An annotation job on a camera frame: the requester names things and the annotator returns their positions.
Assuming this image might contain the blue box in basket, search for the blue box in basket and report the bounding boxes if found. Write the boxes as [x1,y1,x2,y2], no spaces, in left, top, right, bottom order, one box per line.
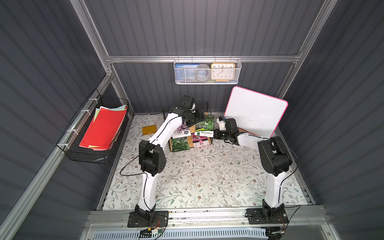
[174,63,199,84]

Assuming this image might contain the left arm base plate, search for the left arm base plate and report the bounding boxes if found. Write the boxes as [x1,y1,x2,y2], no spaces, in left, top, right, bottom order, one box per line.
[127,209,169,228]

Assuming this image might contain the white wire hanging basket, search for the white wire hanging basket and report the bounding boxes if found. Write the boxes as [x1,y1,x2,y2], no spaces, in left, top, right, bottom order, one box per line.
[173,58,243,85]

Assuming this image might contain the white perforated cable tray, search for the white perforated cable tray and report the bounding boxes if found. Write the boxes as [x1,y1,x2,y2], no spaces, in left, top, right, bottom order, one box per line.
[91,227,268,240]

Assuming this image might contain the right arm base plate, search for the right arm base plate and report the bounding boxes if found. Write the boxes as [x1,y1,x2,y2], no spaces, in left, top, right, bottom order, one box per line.
[245,204,289,225]

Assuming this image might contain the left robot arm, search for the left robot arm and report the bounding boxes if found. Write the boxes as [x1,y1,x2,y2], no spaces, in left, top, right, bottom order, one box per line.
[138,95,202,212]

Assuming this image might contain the yellow square clock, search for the yellow square clock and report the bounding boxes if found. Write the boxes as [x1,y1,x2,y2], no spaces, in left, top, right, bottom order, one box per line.
[211,63,236,81]

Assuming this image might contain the black wire wall basket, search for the black wire wall basket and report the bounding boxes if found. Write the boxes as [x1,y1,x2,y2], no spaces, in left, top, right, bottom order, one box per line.
[57,90,130,165]

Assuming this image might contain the purple flower seed bag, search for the purple flower seed bag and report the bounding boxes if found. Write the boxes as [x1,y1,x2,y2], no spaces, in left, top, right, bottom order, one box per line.
[172,124,191,139]

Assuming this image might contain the grey tape roll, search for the grey tape roll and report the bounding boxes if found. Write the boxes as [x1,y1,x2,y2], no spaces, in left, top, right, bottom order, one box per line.
[195,64,211,83]

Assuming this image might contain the dark green seed bag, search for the dark green seed bag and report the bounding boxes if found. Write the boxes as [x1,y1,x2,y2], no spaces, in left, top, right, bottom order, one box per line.
[171,137,190,153]

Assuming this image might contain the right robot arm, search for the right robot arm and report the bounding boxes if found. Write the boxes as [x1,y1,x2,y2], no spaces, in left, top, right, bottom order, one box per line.
[214,117,293,214]

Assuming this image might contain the pink flower seed bag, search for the pink flower seed bag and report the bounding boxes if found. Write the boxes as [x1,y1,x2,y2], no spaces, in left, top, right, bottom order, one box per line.
[192,134,211,148]

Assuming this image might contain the green plant seed bag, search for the green plant seed bag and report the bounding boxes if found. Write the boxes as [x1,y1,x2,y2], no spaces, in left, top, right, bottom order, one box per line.
[195,115,215,138]

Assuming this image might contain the black wire wooden shelf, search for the black wire wooden shelf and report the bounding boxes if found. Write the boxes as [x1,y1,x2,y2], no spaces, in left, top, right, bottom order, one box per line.
[169,102,213,152]

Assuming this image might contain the pink framed whiteboard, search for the pink framed whiteboard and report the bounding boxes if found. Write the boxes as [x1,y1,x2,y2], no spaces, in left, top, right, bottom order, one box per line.
[224,86,289,138]

